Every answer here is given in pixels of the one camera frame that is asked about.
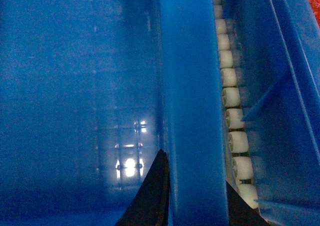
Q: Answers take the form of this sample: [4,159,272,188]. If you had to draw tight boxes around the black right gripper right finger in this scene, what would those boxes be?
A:
[226,181,270,226]

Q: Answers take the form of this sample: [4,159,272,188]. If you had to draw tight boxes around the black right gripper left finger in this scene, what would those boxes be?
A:
[116,149,170,226]

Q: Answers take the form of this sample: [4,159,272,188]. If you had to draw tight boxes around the large blue plastic crate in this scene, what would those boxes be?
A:
[0,0,229,226]

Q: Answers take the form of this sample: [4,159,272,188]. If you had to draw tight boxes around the white roller conveyor track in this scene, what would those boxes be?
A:
[213,0,259,210]

